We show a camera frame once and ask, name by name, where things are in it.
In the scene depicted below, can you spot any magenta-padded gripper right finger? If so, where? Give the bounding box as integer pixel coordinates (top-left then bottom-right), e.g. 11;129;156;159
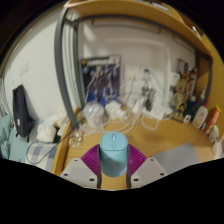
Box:
125;143;168;189

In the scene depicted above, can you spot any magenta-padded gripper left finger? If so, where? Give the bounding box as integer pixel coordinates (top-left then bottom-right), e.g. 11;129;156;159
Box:
59;143;103;189

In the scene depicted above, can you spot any light blue computer mouse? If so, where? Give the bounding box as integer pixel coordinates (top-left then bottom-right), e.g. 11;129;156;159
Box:
98;131;130;178

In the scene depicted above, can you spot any clear snack bag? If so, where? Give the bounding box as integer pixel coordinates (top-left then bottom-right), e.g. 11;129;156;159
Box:
68;129;84;148

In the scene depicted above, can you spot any checked bedding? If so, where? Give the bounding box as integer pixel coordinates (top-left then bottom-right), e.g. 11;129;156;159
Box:
0;114;59;173

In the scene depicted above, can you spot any crumpled white plastic bag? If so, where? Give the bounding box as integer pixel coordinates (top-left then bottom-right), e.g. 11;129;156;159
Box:
35;113;69;144

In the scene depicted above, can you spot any white power strip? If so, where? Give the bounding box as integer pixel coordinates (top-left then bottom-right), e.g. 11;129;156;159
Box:
141;106;174;121

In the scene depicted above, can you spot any clear-domed white container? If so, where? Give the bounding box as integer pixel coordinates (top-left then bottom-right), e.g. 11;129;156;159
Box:
82;101;106;128

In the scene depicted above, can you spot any white multi-port charger block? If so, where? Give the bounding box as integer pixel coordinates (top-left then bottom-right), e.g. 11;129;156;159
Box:
104;99;128;121

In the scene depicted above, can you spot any white red-capped lotion bottle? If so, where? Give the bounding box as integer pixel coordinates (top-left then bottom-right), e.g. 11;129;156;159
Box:
192;99;209;130

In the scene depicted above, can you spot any white printed mug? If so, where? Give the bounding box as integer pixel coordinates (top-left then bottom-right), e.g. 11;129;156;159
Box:
208;124;221;144

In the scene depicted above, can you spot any brown tree creature figurine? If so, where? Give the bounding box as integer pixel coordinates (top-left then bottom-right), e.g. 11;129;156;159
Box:
171;68;198;123

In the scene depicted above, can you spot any white blue spray bottle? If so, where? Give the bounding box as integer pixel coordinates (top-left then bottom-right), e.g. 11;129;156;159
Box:
198;84;208;111

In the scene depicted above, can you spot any robot model kit box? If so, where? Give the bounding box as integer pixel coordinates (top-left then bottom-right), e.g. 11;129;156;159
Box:
80;55;122;108

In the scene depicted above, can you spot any wooden shelf unit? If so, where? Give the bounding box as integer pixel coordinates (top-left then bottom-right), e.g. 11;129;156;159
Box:
63;0;214;59

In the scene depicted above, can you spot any black cable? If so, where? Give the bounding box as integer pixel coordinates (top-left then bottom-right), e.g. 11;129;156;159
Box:
25;119;83;165

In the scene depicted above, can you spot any white wall socket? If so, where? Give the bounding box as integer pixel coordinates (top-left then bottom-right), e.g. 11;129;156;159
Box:
124;65;141;81
139;66;154;81

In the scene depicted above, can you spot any grey metal frame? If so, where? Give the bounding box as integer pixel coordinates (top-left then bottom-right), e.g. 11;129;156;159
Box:
54;6;88;129

